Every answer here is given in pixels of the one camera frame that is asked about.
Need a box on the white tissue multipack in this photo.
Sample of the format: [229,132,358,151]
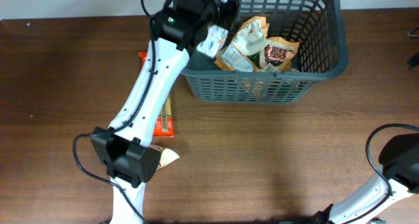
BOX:
[196,0,243,58]

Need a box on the orange snack bag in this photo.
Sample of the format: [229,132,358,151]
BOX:
[214,16,300,73]

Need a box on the orange spaghetti packet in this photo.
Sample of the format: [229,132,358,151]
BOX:
[137,52,175,138]

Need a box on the brown white snack pouch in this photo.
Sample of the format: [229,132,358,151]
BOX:
[150,144,180,170]

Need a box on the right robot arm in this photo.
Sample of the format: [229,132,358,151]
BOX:
[309,123,418,223]

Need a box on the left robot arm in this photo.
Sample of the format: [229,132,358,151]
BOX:
[89,0,239,223]

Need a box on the grey plastic basket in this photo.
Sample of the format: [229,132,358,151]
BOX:
[181,0,348,104]

